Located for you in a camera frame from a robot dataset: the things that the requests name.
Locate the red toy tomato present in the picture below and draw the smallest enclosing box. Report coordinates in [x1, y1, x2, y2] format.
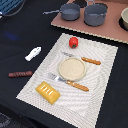
[69, 37, 78, 48]

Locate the yellow toy bread loaf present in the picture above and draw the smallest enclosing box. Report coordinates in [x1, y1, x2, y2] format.
[36, 81, 60, 104]

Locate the brown toy sausage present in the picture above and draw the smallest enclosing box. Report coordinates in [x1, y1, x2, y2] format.
[8, 71, 33, 78]

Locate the round beige plate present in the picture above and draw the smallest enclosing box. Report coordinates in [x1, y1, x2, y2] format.
[58, 57, 87, 81]

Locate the woven beige placemat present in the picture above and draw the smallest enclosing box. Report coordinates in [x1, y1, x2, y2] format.
[17, 34, 118, 128]

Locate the small grey saucepan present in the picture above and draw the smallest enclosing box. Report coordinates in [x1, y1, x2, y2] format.
[42, 2, 81, 22]

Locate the large grey pot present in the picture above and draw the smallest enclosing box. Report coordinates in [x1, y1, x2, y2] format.
[84, 0, 107, 26]

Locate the brown wooden tray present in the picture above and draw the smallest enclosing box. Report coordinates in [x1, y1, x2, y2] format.
[51, 2, 128, 43]

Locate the beige bowl on burner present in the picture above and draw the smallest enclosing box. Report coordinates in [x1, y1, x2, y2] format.
[121, 7, 128, 30]

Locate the fork with wooden handle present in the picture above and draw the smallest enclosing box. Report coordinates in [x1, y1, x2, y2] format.
[48, 73, 89, 91]

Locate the knife with wooden handle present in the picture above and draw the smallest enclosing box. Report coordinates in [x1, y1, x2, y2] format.
[61, 51, 101, 65]

